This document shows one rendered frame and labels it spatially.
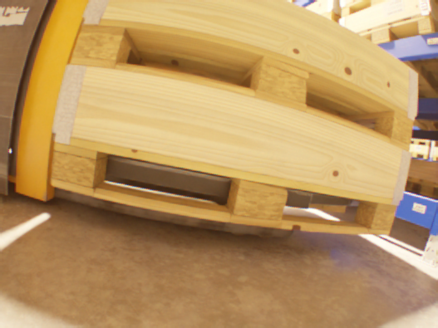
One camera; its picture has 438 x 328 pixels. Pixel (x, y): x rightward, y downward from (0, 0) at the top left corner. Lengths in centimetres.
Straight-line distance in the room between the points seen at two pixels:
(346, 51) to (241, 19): 35
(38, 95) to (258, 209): 74
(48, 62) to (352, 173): 101
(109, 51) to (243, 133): 42
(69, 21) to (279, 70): 66
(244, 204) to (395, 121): 62
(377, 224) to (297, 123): 51
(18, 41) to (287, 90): 83
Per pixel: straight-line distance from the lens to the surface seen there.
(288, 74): 67
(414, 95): 105
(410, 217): 131
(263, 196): 64
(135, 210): 78
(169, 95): 59
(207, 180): 72
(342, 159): 75
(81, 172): 65
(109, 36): 68
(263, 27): 69
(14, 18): 93
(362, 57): 86
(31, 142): 80
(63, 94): 68
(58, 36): 82
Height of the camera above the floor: 30
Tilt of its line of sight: 5 degrees down
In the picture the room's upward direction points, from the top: 12 degrees clockwise
